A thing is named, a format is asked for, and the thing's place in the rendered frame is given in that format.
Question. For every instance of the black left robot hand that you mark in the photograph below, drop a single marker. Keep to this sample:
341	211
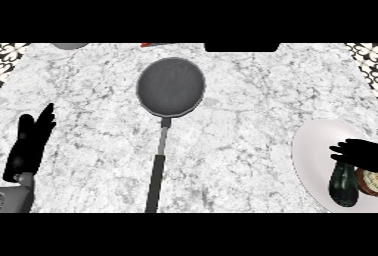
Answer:
27	143

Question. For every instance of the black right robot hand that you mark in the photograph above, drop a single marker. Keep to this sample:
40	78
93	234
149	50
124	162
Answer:
359	154

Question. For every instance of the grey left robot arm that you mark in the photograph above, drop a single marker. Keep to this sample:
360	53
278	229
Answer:
16	196

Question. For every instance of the white plate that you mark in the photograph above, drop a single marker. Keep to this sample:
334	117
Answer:
315	156

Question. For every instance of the grey frying pan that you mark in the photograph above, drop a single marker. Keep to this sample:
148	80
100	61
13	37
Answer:
170	87

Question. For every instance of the dark green zucchini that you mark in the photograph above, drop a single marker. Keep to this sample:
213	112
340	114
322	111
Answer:
343	185

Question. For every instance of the grey round object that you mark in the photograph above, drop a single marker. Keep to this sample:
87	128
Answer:
68	45

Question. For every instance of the red object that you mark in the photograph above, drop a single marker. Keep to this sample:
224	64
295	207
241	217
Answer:
149	44

